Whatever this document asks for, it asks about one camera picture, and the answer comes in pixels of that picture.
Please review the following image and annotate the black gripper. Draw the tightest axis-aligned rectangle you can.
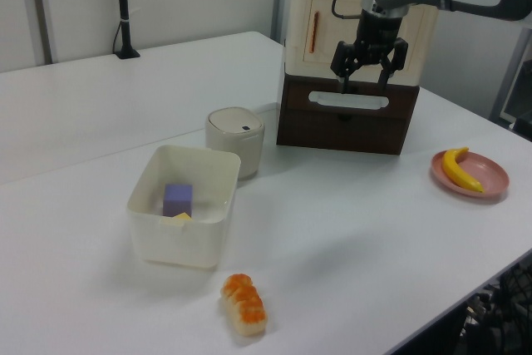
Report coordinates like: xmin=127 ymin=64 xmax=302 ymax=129
xmin=331 ymin=8 xmax=409 ymax=94

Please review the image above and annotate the cream open plastic box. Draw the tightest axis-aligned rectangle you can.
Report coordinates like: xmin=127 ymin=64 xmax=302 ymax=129
xmin=126 ymin=145 xmax=242 ymax=269

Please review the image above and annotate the dark brown drawer base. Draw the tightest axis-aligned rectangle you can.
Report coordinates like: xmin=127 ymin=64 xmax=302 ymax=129
xmin=276 ymin=74 xmax=421 ymax=155

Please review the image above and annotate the yellow toy banana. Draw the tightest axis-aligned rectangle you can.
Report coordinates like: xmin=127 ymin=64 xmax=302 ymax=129
xmin=441 ymin=146 xmax=485 ymax=194

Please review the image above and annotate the cream lidded trash can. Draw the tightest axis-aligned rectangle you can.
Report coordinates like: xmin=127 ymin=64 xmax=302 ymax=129
xmin=204 ymin=107 xmax=266 ymax=181

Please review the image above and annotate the pink plate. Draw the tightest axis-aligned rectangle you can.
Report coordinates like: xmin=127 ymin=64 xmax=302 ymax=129
xmin=430 ymin=150 xmax=510 ymax=205

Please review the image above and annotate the purple cube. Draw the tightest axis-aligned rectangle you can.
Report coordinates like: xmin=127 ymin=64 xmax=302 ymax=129
xmin=162 ymin=183 xmax=195 ymax=218

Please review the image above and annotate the yellow cube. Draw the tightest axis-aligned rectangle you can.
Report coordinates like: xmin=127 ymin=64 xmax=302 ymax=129
xmin=160 ymin=212 xmax=193 ymax=227

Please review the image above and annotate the orange topped sushi toy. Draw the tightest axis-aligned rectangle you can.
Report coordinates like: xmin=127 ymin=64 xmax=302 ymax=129
xmin=219 ymin=274 xmax=268 ymax=336

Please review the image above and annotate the black mesh chair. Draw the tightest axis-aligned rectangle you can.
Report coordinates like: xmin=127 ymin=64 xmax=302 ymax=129
xmin=461 ymin=259 xmax=532 ymax=355

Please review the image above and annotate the black camera stand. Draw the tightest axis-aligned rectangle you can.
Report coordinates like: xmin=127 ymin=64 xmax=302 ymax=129
xmin=113 ymin=0 xmax=141 ymax=60

